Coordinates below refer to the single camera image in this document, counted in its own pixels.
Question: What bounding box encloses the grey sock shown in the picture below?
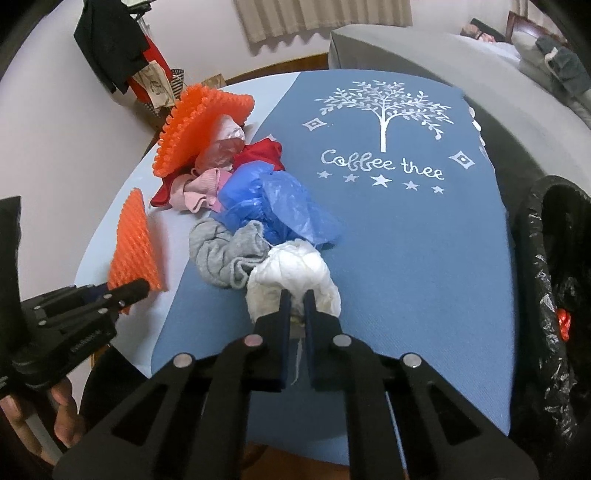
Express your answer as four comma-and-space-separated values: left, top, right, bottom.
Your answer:
189, 217, 271, 289

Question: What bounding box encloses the red glove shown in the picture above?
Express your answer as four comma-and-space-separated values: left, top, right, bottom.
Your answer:
150, 141, 284, 208

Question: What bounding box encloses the black white striped bag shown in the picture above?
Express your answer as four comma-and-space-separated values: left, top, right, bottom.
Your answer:
143, 68, 185, 118

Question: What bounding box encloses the red hanging cloth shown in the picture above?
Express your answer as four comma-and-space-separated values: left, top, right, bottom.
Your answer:
127, 34, 171, 107

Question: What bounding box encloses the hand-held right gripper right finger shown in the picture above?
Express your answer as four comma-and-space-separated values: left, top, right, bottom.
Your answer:
304, 290, 540, 480

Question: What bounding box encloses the black trash bag bin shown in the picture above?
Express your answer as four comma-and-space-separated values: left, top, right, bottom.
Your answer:
510, 174, 591, 480

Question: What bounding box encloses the dark blue tree-print mat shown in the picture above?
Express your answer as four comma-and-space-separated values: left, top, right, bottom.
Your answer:
150, 70, 518, 467

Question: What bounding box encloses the dark grey plush blanket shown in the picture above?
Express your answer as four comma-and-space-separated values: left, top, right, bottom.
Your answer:
536, 37, 591, 100

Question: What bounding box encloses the pink cloth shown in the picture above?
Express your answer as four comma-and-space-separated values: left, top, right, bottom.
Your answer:
168, 168, 232, 214

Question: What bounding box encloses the clear pink plastic bag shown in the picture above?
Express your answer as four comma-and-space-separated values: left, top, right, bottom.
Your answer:
194, 115, 247, 172

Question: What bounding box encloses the black hanging garment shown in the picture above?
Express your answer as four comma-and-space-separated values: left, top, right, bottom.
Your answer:
74, 0, 151, 95

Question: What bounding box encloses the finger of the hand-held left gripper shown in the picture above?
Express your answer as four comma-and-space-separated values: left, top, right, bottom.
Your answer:
34, 278, 151, 324
21, 285, 112, 308

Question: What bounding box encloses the blue plastic bag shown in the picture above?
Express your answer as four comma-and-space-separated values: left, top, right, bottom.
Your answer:
215, 162, 345, 247

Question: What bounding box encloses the grey pillow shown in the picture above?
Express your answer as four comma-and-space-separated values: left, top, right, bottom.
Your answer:
512, 30, 591, 130

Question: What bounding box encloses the large orange spiky mat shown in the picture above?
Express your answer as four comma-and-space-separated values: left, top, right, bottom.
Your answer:
152, 84, 256, 177

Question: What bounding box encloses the grey bed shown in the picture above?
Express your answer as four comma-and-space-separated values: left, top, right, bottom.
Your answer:
327, 22, 591, 222

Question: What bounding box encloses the red crumpled wrapper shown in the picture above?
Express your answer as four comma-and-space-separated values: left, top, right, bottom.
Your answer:
555, 308, 573, 342

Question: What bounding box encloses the cream printed tote bag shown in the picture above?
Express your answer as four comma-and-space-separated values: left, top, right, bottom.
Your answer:
136, 62, 176, 109

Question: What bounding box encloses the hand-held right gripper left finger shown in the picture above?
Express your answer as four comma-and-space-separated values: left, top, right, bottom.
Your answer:
53, 288, 293, 480

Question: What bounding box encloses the white glove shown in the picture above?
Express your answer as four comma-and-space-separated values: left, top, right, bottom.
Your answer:
246, 240, 342, 326

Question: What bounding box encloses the person's left hand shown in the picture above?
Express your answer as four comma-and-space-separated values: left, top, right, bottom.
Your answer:
0, 375, 88, 466

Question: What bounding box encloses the wide beige curtain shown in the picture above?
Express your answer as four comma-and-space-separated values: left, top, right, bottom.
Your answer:
233, 0, 414, 44

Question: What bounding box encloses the wooden headboard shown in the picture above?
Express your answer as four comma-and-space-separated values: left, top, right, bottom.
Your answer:
505, 11, 568, 47

